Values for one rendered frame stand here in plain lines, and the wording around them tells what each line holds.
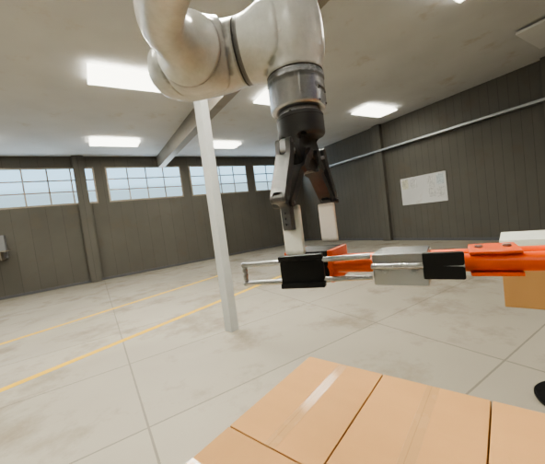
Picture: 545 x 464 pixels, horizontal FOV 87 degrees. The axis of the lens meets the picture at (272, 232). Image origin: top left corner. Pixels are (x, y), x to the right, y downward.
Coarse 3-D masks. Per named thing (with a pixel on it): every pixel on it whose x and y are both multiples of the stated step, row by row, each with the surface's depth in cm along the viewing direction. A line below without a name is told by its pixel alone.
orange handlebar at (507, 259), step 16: (464, 256) 35; (480, 256) 34; (496, 256) 33; (512, 256) 33; (528, 256) 32; (544, 256) 31; (336, 272) 45; (352, 272) 43; (368, 272) 42; (480, 272) 35; (496, 272) 34; (512, 272) 33
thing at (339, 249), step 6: (306, 246) 54; (312, 246) 52; (318, 246) 51; (324, 246) 50; (330, 246) 49; (336, 246) 48; (342, 246) 48; (306, 252) 46; (312, 252) 46; (318, 252) 45; (324, 252) 44; (330, 252) 44; (336, 252) 46; (342, 252) 48; (324, 264) 45; (330, 264) 44; (330, 270) 44
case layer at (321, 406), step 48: (288, 384) 135; (336, 384) 130; (384, 384) 126; (240, 432) 109; (288, 432) 105; (336, 432) 102; (384, 432) 99; (432, 432) 97; (480, 432) 94; (528, 432) 92
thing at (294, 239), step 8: (296, 208) 40; (296, 216) 41; (296, 224) 41; (288, 232) 42; (296, 232) 41; (288, 240) 42; (296, 240) 41; (304, 240) 41; (288, 248) 42; (296, 248) 41; (304, 248) 41
